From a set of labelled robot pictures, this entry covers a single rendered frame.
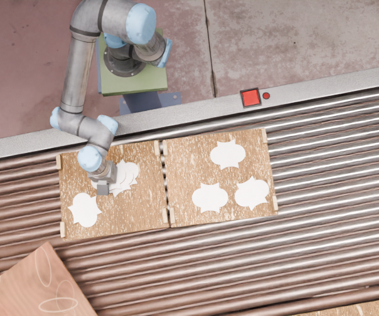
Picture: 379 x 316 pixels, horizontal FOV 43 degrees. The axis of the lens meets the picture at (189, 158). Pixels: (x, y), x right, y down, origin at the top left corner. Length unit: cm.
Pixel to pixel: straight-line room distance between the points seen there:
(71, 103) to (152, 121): 46
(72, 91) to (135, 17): 33
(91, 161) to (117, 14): 47
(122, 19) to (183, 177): 69
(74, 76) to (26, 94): 163
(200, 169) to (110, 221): 40
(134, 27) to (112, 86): 64
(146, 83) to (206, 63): 107
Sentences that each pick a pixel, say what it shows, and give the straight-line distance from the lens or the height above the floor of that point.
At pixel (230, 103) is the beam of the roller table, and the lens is 200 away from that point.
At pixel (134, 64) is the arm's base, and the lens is 209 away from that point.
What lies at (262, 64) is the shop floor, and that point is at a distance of 310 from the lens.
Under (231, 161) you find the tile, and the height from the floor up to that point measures 95.
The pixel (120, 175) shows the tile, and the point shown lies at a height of 97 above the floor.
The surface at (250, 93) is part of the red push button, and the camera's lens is 201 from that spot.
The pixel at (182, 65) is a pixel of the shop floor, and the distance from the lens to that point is 309.
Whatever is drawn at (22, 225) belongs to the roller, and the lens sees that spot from 202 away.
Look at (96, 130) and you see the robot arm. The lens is 164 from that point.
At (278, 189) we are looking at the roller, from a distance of 192.
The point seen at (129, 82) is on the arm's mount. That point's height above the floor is 90.
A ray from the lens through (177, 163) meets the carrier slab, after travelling 191.
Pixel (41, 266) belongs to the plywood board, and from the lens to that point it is 185.
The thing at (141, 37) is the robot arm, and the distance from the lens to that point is 150.
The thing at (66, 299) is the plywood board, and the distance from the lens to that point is 182.
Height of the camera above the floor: 278
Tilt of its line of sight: 75 degrees down
